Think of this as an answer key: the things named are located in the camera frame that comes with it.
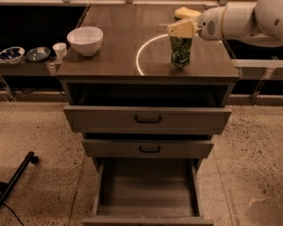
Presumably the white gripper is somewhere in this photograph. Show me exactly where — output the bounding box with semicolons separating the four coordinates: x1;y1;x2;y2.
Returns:
166;7;225;40

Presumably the green soda can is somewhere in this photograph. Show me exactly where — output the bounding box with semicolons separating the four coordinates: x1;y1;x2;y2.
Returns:
170;37;192;68

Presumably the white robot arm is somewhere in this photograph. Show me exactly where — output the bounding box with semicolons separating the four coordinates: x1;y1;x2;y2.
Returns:
167;0;283;47

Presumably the grey drawer cabinet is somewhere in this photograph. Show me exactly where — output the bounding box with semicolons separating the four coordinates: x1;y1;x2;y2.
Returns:
56;3;241;171

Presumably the grey top drawer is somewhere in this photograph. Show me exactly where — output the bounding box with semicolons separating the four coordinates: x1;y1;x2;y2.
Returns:
64;85;231;135

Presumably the grey drawer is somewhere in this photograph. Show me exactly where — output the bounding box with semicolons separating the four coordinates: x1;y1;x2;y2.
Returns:
82;158;214;226
82;134;213;158
64;85;231;135

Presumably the grey middle drawer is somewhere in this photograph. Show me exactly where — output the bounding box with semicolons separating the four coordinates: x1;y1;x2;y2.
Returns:
82;134;213;158

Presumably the grey bottom drawer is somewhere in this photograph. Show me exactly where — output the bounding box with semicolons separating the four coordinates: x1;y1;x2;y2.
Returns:
82;158;214;226

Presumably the yellow sponge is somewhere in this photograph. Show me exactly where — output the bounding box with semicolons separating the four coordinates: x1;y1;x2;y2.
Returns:
175;7;201;20

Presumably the white bowl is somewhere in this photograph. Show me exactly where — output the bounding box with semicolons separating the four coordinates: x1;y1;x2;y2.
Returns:
67;26;104;57

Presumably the small white cup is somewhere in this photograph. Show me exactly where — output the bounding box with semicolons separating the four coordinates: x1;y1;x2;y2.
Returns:
53;42;67;60

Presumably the low grey side shelf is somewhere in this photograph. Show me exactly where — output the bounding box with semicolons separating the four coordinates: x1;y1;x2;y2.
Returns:
0;57;60;76

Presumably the dark blue plate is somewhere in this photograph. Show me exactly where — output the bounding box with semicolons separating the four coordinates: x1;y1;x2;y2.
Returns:
25;47;51;63

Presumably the blue patterned bowl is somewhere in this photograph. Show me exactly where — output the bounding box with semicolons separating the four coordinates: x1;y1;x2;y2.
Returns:
0;46;25;64

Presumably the black chair leg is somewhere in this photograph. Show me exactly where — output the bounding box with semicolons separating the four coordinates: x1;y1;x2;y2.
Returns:
0;152;39;208

